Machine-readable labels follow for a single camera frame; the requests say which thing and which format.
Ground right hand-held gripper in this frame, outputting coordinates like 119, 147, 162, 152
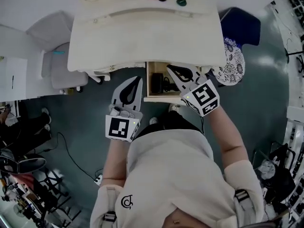
166, 64, 220, 117

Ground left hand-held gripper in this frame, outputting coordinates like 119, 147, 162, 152
104, 76, 144, 143

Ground black items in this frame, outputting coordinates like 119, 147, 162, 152
151, 72, 181, 94

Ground large wooden drawer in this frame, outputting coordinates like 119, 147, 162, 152
143, 61, 208, 104

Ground person's left forearm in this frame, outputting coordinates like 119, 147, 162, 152
101, 138, 134, 188

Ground person's right forearm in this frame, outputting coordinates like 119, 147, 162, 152
203, 106, 248, 173

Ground cream white dressing table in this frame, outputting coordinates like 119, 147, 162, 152
67, 0, 228, 83

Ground person's black shorts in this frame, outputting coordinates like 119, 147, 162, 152
135, 110, 204, 139

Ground blue floral cushion stool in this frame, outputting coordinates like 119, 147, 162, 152
210, 37, 246, 87

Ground white padded chair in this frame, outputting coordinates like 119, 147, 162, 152
25, 10, 89, 94

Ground dark blue chair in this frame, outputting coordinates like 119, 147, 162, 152
218, 7, 262, 48

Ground white power strip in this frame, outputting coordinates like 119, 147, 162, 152
94, 173, 104, 187

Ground person's cream shirt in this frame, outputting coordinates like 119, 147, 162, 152
89, 129, 265, 228

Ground white cabinet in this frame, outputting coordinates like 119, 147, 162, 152
0, 24, 29, 102

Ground black folding stand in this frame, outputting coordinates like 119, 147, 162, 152
32, 169, 82, 223

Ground black round stool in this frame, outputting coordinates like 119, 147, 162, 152
0, 151, 46, 175

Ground white metal rack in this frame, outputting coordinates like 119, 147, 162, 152
282, 105, 304, 228

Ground black bag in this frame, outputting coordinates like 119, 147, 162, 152
260, 143, 296, 204

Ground black floor cable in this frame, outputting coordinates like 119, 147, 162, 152
56, 132, 102, 182

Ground grey harness strap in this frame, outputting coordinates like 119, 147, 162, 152
233, 188, 250, 214
101, 186, 117, 223

